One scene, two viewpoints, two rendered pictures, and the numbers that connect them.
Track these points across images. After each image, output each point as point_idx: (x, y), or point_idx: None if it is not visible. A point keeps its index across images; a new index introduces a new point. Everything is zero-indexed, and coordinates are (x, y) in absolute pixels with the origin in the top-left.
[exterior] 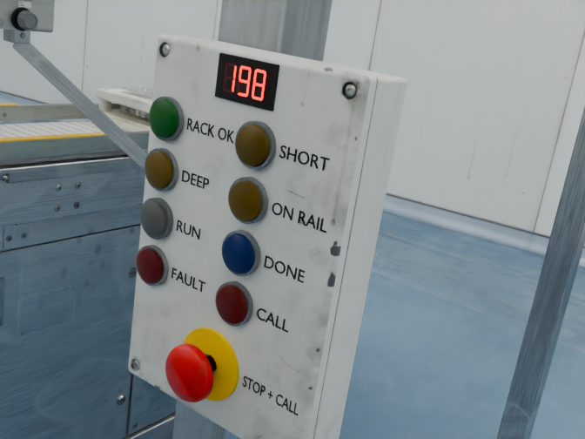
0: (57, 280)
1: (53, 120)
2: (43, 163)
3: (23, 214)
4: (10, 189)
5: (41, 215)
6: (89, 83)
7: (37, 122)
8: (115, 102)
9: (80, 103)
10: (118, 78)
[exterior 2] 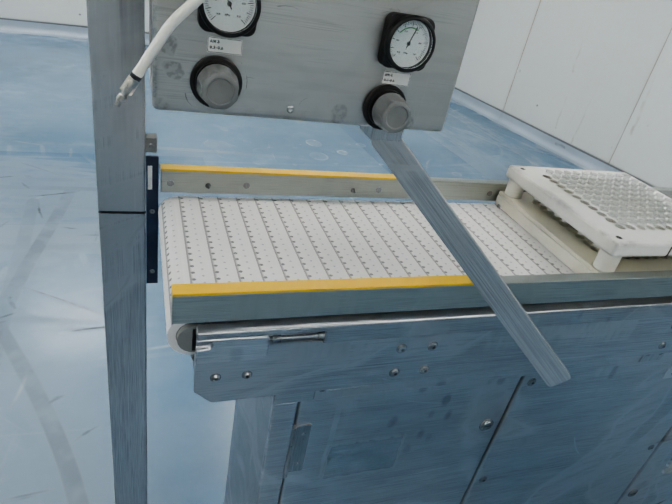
0: (381, 428)
1: (478, 114)
2: (386, 314)
3: (341, 379)
4: (325, 349)
5: (367, 380)
6: (517, 86)
7: (464, 114)
8: (530, 193)
9: (462, 252)
10: (545, 86)
